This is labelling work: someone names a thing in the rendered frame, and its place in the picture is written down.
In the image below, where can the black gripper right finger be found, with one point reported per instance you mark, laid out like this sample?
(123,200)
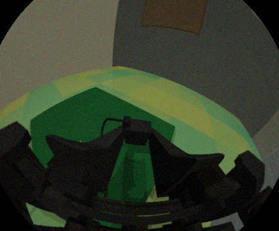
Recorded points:
(171,165)

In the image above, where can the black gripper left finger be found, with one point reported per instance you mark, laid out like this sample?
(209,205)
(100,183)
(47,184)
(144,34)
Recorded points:
(98,156)

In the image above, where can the black cable with plug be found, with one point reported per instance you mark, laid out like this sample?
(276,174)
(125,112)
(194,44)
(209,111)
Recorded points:
(137,131)

